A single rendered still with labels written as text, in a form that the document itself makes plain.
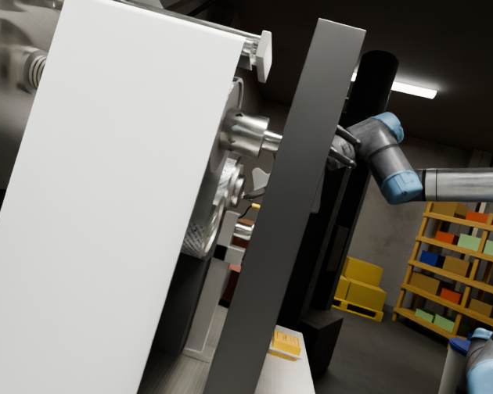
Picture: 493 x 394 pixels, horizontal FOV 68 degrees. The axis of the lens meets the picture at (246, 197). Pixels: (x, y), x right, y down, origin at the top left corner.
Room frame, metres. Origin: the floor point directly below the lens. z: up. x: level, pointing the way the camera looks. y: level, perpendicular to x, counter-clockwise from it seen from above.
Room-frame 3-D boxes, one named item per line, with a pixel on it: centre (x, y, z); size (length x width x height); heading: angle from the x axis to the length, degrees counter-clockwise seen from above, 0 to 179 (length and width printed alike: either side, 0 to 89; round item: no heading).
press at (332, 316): (3.08, -0.73, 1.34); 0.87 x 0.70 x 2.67; 166
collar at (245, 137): (0.56, 0.03, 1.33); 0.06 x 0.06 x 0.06; 86
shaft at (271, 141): (0.55, -0.03, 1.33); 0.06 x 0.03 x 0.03; 86
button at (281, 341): (0.95, -0.21, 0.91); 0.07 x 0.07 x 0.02; 86
